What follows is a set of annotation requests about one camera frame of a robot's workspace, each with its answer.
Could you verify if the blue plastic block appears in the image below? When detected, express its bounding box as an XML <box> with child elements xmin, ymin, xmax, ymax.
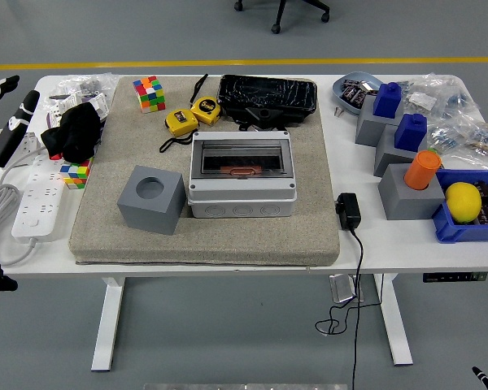
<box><xmin>393</xmin><ymin>113</ymin><xmax>428</xmax><ymax>154</ymax></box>
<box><xmin>373</xmin><ymin>81</ymin><xmax>403</xmax><ymax>119</ymax></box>

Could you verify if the black plastic tray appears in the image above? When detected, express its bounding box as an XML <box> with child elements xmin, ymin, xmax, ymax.
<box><xmin>218</xmin><ymin>74</ymin><xmax>318</xmax><ymax>123</ymax></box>

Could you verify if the orange cylinder battery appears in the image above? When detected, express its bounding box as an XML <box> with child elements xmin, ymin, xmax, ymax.
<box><xmin>403</xmin><ymin>149</ymin><xmax>443</xmax><ymax>191</ymax></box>
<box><xmin>219</xmin><ymin>164</ymin><xmax>264</xmax><ymax>178</ymax></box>

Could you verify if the black table control panel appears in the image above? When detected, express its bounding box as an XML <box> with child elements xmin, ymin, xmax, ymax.
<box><xmin>421</xmin><ymin>271</ymin><xmax>488</xmax><ymax>284</ymax></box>

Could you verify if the black adapter cord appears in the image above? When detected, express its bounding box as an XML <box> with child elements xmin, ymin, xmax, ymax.
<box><xmin>315</xmin><ymin>227</ymin><xmax>386</xmax><ymax>390</ymax></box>

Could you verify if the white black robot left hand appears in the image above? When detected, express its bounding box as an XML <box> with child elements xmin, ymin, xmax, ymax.
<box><xmin>0</xmin><ymin>75</ymin><xmax>41</xmax><ymax>212</ymax></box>

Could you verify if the white terminal block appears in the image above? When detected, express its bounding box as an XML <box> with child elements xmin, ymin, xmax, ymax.
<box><xmin>48</xmin><ymin>95</ymin><xmax>82</xmax><ymax>123</ymax></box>

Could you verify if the yellow tape measure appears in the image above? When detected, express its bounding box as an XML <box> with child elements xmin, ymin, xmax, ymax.
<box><xmin>190</xmin><ymin>73</ymin><xmax>222</xmax><ymax>125</ymax></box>
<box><xmin>159</xmin><ymin>109</ymin><xmax>199</xmax><ymax>154</ymax></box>

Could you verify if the blue storage bin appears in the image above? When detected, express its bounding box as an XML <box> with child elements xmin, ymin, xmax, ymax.
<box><xmin>430</xmin><ymin>168</ymin><xmax>488</xmax><ymax>245</ymax></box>

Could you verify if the yellow lemon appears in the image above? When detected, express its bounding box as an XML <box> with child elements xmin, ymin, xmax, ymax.
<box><xmin>444</xmin><ymin>182</ymin><xmax>483</xmax><ymax>224</ymax></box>

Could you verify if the white power strip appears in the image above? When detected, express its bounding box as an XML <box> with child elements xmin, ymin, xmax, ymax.
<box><xmin>11</xmin><ymin>156</ymin><xmax>66</xmax><ymax>244</ymax></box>

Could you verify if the black office chair base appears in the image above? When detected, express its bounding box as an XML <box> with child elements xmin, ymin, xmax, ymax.
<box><xmin>233</xmin><ymin>0</ymin><xmax>331</xmax><ymax>34</ymax></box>

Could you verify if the silver box under table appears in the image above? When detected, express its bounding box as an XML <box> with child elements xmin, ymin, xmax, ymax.
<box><xmin>328</xmin><ymin>274</ymin><xmax>365</xmax><ymax>304</ymax></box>

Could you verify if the small white circuit breaker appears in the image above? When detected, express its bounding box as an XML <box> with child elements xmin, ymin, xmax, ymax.
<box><xmin>85</xmin><ymin>92</ymin><xmax>109</xmax><ymax>121</ymax></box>

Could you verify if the grey-brown mat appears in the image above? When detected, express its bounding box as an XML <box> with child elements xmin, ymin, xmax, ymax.
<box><xmin>68</xmin><ymin>75</ymin><xmax>342</xmax><ymax>267</ymax></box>

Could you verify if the white table leg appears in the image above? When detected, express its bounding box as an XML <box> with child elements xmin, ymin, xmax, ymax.
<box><xmin>90</xmin><ymin>276</ymin><xmax>126</xmax><ymax>371</ymax></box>
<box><xmin>373</xmin><ymin>272</ymin><xmax>414</xmax><ymax>366</ymax></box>

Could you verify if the colourful puzzle cube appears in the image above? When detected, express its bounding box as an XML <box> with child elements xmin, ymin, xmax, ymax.
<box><xmin>132</xmin><ymin>76</ymin><xmax>167</xmax><ymax>115</ymax></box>
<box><xmin>59</xmin><ymin>157</ymin><xmax>94</xmax><ymax>191</ymax></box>

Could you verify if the grey holder block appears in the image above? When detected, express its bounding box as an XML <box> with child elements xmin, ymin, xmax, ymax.
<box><xmin>355</xmin><ymin>95</ymin><xmax>403</xmax><ymax>146</ymax></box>
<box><xmin>373</xmin><ymin>123</ymin><xmax>428</xmax><ymax>178</ymax></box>
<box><xmin>377</xmin><ymin>162</ymin><xmax>447</xmax><ymax>221</ymax></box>
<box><xmin>116</xmin><ymin>165</ymin><xmax>187</xmax><ymax>236</ymax></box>

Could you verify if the grey plastic enclosure box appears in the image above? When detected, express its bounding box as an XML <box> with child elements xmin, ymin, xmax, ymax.
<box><xmin>186</xmin><ymin>130</ymin><xmax>298</xmax><ymax>219</ymax></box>

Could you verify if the light grey power cable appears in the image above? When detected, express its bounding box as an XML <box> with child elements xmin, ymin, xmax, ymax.
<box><xmin>0</xmin><ymin>145</ymin><xmax>50</xmax><ymax>267</ymax></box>

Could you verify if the blue-grey dish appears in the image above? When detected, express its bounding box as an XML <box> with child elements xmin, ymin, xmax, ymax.
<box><xmin>332</xmin><ymin>71</ymin><xmax>384</xmax><ymax>117</ymax></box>

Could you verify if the clear plastic parts bag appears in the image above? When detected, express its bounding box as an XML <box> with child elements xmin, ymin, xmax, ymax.
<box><xmin>459</xmin><ymin>117</ymin><xmax>488</xmax><ymax>170</ymax></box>
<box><xmin>40</xmin><ymin>72</ymin><xmax>119</xmax><ymax>111</ymax></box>
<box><xmin>394</xmin><ymin>79</ymin><xmax>416</xmax><ymax>98</ymax></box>
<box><xmin>406</xmin><ymin>72</ymin><xmax>483</xmax><ymax>119</ymax></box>
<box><xmin>426</xmin><ymin>121</ymin><xmax>468</xmax><ymax>155</ymax></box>

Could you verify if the black power adapter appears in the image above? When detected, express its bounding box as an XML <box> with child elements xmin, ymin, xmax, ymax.
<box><xmin>334</xmin><ymin>192</ymin><xmax>362</xmax><ymax>232</ymax></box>

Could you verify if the black cloth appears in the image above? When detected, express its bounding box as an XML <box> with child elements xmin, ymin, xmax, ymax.
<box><xmin>40</xmin><ymin>102</ymin><xmax>103</xmax><ymax>163</ymax></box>

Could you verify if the black triangular bracket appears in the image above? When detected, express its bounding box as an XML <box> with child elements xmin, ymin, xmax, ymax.
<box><xmin>243</xmin><ymin>106</ymin><xmax>284</xmax><ymax>123</ymax></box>

